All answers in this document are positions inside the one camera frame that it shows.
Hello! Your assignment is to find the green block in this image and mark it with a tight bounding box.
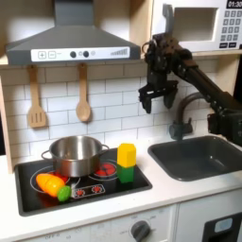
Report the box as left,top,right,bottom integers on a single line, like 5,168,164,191
116,164,136,184

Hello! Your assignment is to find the slotted wooden spatula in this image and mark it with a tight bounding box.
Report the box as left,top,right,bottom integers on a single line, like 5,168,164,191
26,65,48,130

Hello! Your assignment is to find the dark grey sink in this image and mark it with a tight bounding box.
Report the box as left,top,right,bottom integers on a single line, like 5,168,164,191
147,135,242,182

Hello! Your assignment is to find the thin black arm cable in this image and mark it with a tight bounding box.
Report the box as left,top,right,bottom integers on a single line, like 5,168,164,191
141,41,151,55

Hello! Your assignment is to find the grey oven knob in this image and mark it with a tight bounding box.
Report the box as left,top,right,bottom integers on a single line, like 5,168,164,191
130,219,151,242

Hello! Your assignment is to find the dark grey tap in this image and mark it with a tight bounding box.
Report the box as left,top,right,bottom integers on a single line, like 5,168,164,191
168,91,209,142

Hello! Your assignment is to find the steel pot with handles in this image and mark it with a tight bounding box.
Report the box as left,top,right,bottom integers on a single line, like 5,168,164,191
41,135,111,179

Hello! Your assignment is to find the orange toy carrot green tip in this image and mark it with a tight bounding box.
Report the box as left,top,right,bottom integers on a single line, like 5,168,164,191
35,172,73,203

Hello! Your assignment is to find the wooden spoon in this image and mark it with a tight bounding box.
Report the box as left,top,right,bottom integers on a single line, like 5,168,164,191
76,63,93,123

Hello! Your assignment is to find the black stove top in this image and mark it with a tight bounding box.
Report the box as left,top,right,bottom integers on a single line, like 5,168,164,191
13,147,153,217

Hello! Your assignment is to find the white oven control panel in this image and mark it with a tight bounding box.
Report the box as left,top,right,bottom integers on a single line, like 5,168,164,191
18,204,178,242

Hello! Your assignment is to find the white toy microwave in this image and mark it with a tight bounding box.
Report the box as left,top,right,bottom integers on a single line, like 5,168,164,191
150,0,242,53

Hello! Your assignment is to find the grey range hood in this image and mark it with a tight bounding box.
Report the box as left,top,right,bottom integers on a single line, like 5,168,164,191
5,0,142,66

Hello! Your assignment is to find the yellow block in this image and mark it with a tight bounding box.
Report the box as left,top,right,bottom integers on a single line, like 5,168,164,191
116,143,137,168

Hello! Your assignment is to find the black appliance door panel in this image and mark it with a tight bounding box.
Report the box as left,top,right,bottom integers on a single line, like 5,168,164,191
201,212,242,242

